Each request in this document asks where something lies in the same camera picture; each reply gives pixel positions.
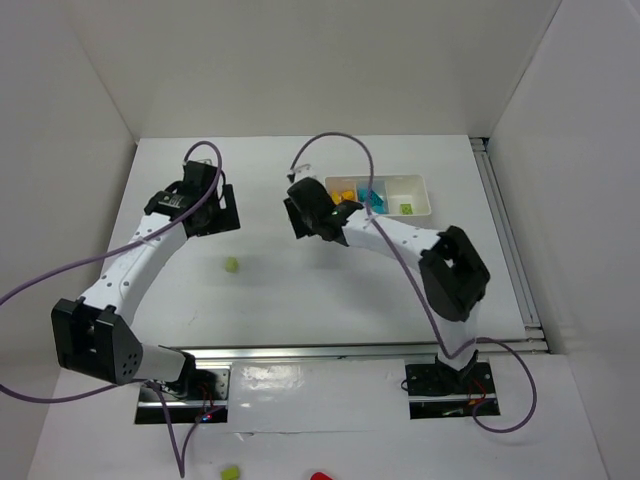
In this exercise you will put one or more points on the red object at bottom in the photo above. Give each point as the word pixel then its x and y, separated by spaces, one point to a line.
pixel 320 476

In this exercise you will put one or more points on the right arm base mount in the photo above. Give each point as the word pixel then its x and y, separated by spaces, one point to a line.
pixel 430 396

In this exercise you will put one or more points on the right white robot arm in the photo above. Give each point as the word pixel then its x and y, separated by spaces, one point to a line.
pixel 454 279

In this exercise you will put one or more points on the green lego on floor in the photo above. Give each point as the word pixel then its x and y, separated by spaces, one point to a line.
pixel 230 473

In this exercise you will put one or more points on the aluminium rail right side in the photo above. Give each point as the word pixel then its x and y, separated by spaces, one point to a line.
pixel 535 334

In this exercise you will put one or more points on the green lego printed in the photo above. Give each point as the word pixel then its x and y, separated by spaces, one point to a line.
pixel 406 209

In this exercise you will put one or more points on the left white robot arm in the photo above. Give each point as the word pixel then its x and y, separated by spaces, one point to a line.
pixel 93 334

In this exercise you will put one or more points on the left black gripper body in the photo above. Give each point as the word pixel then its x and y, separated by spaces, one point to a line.
pixel 228 211

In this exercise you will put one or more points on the small yellow lego brick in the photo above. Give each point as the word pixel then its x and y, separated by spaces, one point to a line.
pixel 340 196

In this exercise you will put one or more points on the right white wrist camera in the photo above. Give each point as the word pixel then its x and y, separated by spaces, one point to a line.
pixel 300 172

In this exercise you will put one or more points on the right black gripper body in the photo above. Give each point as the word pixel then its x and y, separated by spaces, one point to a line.
pixel 293 218

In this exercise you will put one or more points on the white three-compartment tray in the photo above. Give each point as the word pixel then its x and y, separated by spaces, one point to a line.
pixel 393 189

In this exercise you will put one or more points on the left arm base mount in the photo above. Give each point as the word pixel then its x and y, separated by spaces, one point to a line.
pixel 207 397

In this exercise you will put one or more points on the long teal lego brick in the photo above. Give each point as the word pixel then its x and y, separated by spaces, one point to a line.
pixel 372 196

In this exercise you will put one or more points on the small green lego cube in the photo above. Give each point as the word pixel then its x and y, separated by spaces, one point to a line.
pixel 231 265

